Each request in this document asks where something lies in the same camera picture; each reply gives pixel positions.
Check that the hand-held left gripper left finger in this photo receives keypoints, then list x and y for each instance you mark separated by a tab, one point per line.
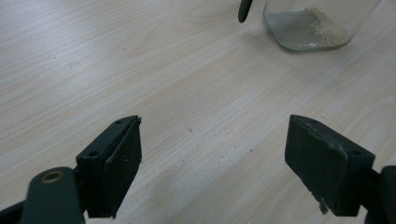
115	161

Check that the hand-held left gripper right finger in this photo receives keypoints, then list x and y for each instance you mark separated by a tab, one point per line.
323	161

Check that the beige seasoning powder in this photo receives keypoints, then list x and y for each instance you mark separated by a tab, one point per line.
327	31

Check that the glass jar with black lid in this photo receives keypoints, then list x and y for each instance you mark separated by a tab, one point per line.
280	28

